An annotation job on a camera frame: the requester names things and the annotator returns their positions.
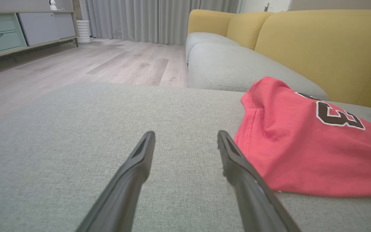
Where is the wide grey sofa seat cushion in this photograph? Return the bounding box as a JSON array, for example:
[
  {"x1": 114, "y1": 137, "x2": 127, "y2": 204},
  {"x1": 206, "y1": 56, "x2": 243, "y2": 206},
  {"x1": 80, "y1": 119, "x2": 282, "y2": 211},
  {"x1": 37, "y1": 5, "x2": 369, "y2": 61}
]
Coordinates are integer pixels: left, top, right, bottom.
[{"x1": 188, "y1": 43, "x2": 329, "y2": 100}]

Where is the white ribbed cylinder bin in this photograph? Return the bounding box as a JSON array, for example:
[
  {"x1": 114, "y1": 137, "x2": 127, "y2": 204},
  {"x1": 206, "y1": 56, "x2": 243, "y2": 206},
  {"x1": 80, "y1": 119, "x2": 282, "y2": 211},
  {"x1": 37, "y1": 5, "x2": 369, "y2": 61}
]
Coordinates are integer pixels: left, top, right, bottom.
[{"x1": 76, "y1": 20, "x2": 92, "y2": 44}]

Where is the small yellow sofa back cushion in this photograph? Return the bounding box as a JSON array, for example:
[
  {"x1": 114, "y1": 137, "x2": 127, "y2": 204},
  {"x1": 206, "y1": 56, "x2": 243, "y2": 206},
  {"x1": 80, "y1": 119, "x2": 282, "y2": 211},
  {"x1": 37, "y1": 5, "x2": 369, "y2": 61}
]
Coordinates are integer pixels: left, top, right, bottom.
[{"x1": 187, "y1": 9, "x2": 236, "y2": 35}]

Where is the grey pleated curtain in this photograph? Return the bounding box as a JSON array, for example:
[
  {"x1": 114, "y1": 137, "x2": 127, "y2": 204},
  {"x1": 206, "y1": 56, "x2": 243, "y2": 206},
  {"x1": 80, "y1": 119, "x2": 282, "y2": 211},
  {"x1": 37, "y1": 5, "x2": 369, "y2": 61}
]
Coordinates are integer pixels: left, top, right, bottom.
[{"x1": 86, "y1": 0, "x2": 239, "y2": 45}]

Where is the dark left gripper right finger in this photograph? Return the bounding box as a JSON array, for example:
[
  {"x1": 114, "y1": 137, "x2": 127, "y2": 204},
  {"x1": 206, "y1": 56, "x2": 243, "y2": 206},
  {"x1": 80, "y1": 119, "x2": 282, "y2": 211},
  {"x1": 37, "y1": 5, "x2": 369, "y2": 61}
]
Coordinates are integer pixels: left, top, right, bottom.
[{"x1": 217, "y1": 130, "x2": 302, "y2": 232}]

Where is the grey and green sideboard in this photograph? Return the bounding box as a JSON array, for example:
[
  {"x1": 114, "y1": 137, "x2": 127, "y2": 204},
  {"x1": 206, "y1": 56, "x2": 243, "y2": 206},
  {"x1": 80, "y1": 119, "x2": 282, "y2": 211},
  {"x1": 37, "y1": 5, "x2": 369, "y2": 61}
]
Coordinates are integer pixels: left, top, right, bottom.
[{"x1": 0, "y1": 11, "x2": 79, "y2": 63}]

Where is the medium yellow sofa back cushion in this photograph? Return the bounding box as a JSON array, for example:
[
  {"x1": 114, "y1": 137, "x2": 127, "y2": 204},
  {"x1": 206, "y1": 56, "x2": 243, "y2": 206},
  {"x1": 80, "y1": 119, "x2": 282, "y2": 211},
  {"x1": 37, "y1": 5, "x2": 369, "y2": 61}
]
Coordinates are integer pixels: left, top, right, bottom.
[{"x1": 226, "y1": 12, "x2": 273, "y2": 50}]

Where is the red shirt with black lettering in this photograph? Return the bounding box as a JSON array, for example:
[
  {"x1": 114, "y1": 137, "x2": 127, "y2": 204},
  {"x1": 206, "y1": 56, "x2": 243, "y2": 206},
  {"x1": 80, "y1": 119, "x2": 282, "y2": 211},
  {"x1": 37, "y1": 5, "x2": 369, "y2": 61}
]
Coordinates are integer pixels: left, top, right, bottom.
[{"x1": 234, "y1": 76, "x2": 371, "y2": 198}]

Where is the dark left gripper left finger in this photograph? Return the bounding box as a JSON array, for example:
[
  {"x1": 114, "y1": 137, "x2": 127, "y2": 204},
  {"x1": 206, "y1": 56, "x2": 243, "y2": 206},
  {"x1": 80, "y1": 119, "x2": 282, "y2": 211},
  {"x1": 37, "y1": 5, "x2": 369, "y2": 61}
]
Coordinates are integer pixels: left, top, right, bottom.
[{"x1": 76, "y1": 130, "x2": 156, "y2": 232}]

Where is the small grey sofa seat cushion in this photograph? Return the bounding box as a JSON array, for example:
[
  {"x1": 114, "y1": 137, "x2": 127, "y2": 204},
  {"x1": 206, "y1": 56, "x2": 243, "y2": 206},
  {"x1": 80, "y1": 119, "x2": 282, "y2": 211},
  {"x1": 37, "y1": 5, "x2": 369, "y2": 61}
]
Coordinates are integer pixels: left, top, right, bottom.
[{"x1": 185, "y1": 32, "x2": 241, "y2": 63}]

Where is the large yellow sofa back cushion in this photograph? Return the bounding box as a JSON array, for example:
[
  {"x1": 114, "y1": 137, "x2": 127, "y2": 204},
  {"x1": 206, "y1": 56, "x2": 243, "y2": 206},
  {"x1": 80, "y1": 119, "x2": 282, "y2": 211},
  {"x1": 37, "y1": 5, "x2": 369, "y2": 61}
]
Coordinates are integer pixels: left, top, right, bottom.
[{"x1": 255, "y1": 10, "x2": 371, "y2": 107}]

